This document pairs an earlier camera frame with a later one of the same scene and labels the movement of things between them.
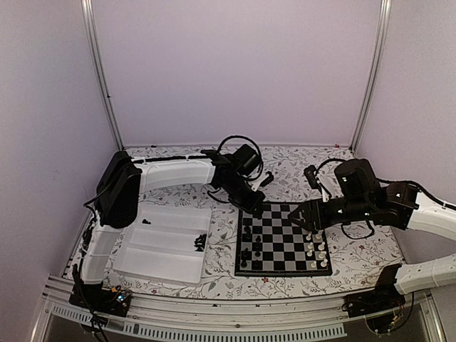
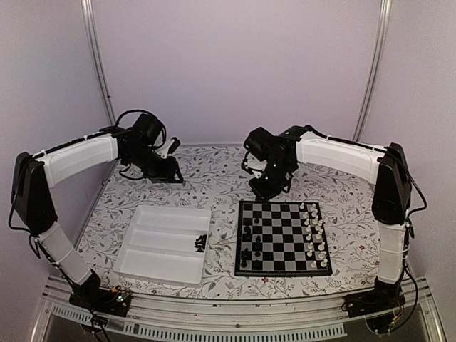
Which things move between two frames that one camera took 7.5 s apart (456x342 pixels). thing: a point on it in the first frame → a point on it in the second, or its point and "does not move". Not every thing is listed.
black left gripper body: (241, 199) → (154, 169)
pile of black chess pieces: (200, 242) does not move
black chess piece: (246, 228) does not move
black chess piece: (247, 236) does not move
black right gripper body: (355, 210) → (274, 181)
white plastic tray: (167, 242) does not move
